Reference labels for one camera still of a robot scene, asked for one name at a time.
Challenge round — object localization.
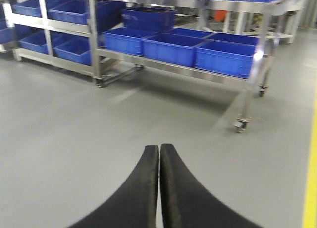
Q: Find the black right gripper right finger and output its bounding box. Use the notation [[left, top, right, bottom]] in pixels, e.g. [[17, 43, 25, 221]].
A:
[[160, 144, 258, 228]]

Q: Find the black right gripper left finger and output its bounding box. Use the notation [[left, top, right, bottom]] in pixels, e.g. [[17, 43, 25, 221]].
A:
[[70, 145, 159, 228]]

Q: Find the blue bin cart middle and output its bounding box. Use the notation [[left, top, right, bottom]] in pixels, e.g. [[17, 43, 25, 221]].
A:
[[143, 33, 206, 67]]

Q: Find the blue bin cart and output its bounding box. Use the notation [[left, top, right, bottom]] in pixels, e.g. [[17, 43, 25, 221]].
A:
[[195, 41, 256, 79], [143, 33, 206, 67], [103, 27, 157, 56]]

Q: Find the blue bin cart right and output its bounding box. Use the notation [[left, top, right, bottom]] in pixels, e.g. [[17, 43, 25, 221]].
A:
[[195, 41, 256, 79]]

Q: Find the blue bin cart left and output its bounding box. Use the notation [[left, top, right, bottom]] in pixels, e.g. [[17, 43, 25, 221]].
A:
[[103, 27, 157, 56]]

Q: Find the blue bin lower shelf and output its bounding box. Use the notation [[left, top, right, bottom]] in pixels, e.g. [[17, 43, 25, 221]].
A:
[[54, 37, 92, 66]]

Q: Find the blue bin shelf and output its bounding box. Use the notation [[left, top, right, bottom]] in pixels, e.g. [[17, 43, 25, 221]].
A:
[[54, 37, 92, 66], [48, 0, 90, 25]]

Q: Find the dark blue bin stacked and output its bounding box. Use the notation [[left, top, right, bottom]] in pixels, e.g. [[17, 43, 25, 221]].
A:
[[122, 7, 177, 32]]

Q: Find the blue bin upper shelf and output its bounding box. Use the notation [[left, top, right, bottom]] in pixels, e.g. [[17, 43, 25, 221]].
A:
[[48, 0, 90, 25]]

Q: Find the steel shelf rack left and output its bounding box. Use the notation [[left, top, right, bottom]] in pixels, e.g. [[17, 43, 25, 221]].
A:
[[0, 0, 102, 79]]

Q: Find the steel wheeled cart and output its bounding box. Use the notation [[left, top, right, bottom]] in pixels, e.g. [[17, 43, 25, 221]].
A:
[[88, 0, 306, 133]]

